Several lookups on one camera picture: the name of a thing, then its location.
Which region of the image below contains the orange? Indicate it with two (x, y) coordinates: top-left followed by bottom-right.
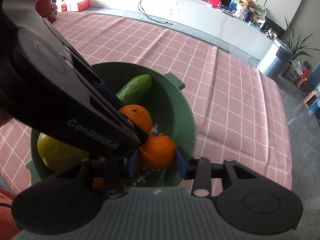
(119, 105), (152, 134)

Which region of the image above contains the orange front large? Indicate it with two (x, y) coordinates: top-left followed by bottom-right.
(139, 135), (177, 170)

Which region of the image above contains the green cucumber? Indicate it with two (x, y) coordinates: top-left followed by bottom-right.
(116, 74), (152, 105)

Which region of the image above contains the yellow-green pear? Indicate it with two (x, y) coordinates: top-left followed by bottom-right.
(37, 133), (89, 172)

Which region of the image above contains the green colander bowl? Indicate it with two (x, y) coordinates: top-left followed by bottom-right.
(26, 62), (196, 187)

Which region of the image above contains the pink checked tablecloth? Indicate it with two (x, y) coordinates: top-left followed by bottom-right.
(0, 11), (293, 196)

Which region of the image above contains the red thermos bottle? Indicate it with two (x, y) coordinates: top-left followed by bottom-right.
(35, 0), (57, 23)

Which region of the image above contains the red box on floor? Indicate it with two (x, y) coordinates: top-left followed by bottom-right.
(68, 0), (88, 12)

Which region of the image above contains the white marble tv cabinet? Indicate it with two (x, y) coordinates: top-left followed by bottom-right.
(56, 0), (272, 61)

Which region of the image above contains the small pink heater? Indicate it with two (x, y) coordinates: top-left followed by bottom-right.
(303, 90), (319, 109)

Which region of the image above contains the white plastic bag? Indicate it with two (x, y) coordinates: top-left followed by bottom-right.
(285, 60), (303, 82)

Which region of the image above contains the silver pedal trash bin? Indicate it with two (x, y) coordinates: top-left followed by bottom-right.
(257, 38), (293, 80)

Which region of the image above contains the red box on cabinet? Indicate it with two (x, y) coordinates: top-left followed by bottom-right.
(208, 0), (221, 8)

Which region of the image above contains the potted floor plant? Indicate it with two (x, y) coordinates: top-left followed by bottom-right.
(284, 18), (319, 61)

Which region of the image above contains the teddy bear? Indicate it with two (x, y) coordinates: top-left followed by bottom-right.
(234, 0), (257, 21)

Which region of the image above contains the round decorative fan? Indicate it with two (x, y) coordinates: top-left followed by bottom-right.
(252, 2), (267, 24)

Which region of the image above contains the black power cable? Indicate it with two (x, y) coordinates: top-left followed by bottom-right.
(137, 0), (173, 26)

